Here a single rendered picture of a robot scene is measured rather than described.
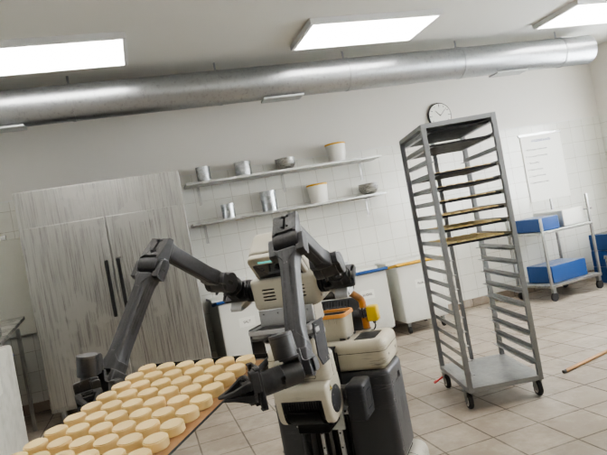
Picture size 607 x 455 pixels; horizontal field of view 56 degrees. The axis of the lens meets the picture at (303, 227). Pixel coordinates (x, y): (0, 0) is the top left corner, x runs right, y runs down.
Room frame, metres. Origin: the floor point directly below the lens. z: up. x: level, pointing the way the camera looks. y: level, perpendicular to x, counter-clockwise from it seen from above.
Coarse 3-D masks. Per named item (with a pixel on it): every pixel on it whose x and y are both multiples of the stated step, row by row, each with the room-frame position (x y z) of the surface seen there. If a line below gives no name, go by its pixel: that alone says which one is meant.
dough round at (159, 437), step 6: (156, 432) 1.12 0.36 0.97; (162, 432) 1.11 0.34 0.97; (150, 438) 1.10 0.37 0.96; (156, 438) 1.09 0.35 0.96; (162, 438) 1.08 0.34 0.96; (168, 438) 1.09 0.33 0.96; (144, 444) 1.08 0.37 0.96; (150, 444) 1.07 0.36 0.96; (156, 444) 1.07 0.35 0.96; (162, 444) 1.08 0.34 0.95; (168, 444) 1.09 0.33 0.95; (156, 450) 1.07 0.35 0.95
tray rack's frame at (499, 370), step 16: (416, 128) 3.60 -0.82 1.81; (432, 128) 3.77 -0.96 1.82; (400, 144) 4.12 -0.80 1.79; (432, 144) 4.15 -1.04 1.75; (416, 224) 4.12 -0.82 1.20; (448, 224) 4.15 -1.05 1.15; (432, 304) 4.12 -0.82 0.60; (432, 320) 4.12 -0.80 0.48; (464, 320) 4.15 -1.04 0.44; (496, 336) 4.16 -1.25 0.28; (448, 368) 4.02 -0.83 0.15; (480, 368) 3.88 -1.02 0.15; (496, 368) 3.82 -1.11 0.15; (512, 368) 3.75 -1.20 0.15; (528, 368) 3.69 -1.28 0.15; (464, 384) 3.62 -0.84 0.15; (480, 384) 3.57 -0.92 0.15; (496, 384) 3.51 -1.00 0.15; (512, 384) 3.52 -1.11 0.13
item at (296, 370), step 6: (282, 360) 1.33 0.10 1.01; (294, 360) 1.34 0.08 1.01; (300, 360) 1.34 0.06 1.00; (282, 366) 1.32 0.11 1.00; (288, 366) 1.32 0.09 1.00; (294, 366) 1.32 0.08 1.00; (300, 366) 1.33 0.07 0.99; (288, 372) 1.31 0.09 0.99; (294, 372) 1.32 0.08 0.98; (300, 372) 1.32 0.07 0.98; (282, 378) 1.31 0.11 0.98; (288, 378) 1.31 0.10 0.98; (294, 378) 1.31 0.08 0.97; (300, 378) 1.32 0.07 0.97; (288, 384) 1.31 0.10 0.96; (294, 384) 1.32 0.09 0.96
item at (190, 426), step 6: (258, 360) 1.48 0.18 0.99; (246, 372) 1.41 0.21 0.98; (192, 384) 1.41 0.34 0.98; (216, 402) 1.26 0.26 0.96; (210, 408) 1.23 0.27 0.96; (204, 414) 1.20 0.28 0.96; (198, 420) 1.18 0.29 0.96; (186, 426) 1.16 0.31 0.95; (192, 426) 1.16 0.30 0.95; (186, 432) 1.13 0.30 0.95; (174, 438) 1.12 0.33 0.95; (180, 438) 1.11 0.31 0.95; (174, 444) 1.09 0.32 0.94; (162, 450) 1.08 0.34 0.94; (168, 450) 1.07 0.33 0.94
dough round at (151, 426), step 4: (148, 420) 1.19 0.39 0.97; (152, 420) 1.18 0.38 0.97; (156, 420) 1.18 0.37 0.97; (140, 424) 1.17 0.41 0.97; (144, 424) 1.17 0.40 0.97; (148, 424) 1.16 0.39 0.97; (152, 424) 1.16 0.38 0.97; (156, 424) 1.16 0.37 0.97; (160, 424) 1.17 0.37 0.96; (136, 428) 1.16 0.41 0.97; (140, 428) 1.16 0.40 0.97; (144, 428) 1.15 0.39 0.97; (148, 428) 1.15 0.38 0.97; (152, 428) 1.15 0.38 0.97; (156, 428) 1.16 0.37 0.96; (140, 432) 1.15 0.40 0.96; (144, 432) 1.15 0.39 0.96; (148, 432) 1.15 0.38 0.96; (152, 432) 1.15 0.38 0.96; (144, 436) 1.15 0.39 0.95
